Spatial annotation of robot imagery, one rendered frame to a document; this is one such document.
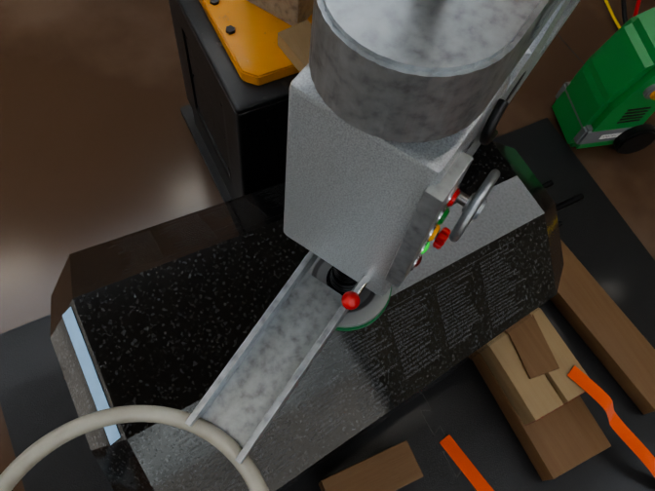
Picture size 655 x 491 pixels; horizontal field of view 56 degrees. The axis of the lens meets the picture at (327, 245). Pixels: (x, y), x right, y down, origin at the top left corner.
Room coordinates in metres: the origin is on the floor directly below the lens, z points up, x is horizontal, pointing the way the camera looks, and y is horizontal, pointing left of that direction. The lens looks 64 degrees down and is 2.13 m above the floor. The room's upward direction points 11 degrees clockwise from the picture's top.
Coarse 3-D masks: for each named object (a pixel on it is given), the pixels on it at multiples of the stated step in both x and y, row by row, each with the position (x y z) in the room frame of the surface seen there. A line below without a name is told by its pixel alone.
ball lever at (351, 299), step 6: (360, 282) 0.40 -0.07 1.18; (366, 282) 0.40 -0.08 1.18; (354, 288) 0.39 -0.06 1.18; (360, 288) 0.39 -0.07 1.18; (348, 294) 0.37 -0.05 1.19; (354, 294) 0.37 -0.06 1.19; (342, 300) 0.36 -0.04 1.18; (348, 300) 0.36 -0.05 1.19; (354, 300) 0.36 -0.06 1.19; (360, 300) 0.37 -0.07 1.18; (348, 306) 0.35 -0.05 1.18; (354, 306) 0.36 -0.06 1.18
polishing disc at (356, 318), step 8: (320, 264) 0.56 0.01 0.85; (328, 264) 0.57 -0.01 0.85; (312, 272) 0.54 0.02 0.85; (320, 272) 0.54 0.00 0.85; (320, 280) 0.52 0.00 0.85; (360, 296) 0.50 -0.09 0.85; (368, 296) 0.51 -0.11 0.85; (376, 296) 0.51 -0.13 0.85; (384, 296) 0.51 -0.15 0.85; (360, 304) 0.48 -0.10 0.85; (368, 304) 0.49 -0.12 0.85; (376, 304) 0.49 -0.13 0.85; (384, 304) 0.50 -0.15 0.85; (352, 312) 0.46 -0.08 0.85; (360, 312) 0.47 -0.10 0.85; (368, 312) 0.47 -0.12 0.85; (376, 312) 0.47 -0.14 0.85; (344, 320) 0.44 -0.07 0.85; (352, 320) 0.45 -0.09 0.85; (360, 320) 0.45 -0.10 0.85; (368, 320) 0.45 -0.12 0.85
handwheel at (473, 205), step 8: (488, 176) 0.60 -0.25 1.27; (496, 176) 0.60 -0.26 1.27; (488, 184) 0.58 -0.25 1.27; (480, 192) 0.56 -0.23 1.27; (488, 192) 0.57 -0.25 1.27; (456, 200) 0.58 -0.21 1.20; (464, 200) 0.58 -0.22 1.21; (472, 200) 0.55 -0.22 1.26; (480, 200) 0.55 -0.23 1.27; (464, 208) 0.57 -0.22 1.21; (472, 208) 0.54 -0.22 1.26; (480, 208) 0.56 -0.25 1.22; (464, 216) 0.53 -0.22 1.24; (472, 216) 0.53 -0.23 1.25; (456, 224) 0.52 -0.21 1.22; (464, 224) 0.52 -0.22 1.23; (456, 232) 0.51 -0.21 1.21; (456, 240) 0.51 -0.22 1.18
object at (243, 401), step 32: (288, 288) 0.41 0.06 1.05; (320, 288) 0.44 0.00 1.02; (288, 320) 0.37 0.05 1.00; (320, 320) 0.38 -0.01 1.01; (256, 352) 0.30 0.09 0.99; (288, 352) 0.31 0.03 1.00; (224, 384) 0.23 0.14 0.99; (256, 384) 0.24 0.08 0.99; (288, 384) 0.24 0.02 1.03; (192, 416) 0.16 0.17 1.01; (224, 416) 0.17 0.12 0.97; (256, 416) 0.18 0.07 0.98
